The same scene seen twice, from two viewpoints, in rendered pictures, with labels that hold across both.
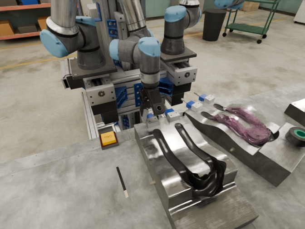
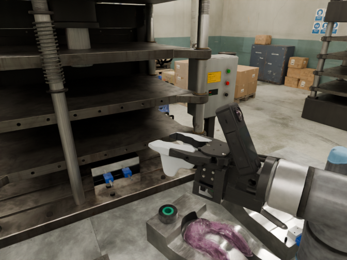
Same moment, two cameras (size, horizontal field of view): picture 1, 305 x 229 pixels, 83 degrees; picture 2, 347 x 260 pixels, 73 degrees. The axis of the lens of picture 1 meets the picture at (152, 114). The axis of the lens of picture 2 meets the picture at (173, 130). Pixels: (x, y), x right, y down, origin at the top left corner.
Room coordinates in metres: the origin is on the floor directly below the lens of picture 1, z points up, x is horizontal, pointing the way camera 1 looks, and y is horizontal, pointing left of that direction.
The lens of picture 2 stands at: (1.22, -0.68, 1.65)
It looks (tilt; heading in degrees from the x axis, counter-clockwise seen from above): 24 degrees down; 172
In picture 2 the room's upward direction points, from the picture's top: straight up
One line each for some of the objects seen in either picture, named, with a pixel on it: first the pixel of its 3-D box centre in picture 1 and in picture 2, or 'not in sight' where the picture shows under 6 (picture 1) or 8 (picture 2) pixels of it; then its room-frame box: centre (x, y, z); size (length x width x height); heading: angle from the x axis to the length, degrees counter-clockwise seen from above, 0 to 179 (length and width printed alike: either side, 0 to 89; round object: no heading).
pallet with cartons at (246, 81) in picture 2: not in sight; (227, 81); (-4.43, 1.52, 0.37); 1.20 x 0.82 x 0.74; 34
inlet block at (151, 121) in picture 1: (148, 117); not in sight; (0.62, 0.02, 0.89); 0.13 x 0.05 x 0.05; 21
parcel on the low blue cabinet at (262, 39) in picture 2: not in sight; (263, 39); (-6.19, 3.26, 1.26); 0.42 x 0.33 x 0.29; 26
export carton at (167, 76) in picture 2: not in sight; (174, 80); (-4.92, 0.23, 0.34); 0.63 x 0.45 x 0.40; 26
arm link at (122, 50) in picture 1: (127, 49); not in sight; (0.66, 0.09, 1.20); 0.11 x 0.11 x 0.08; 65
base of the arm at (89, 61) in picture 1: (90, 54); not in sight; (0.89, 0.33, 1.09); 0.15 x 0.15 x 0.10
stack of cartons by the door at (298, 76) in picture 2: not in sight; (302, 73); (-4.97, 3.98, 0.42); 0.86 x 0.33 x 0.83; 26
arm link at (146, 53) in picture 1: (148, 55); (340, 163); (0.60, 0.01, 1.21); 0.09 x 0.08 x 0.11; 65
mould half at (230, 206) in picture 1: (184, 162); (260, 201); (0.38, -0.12, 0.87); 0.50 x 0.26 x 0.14; 21
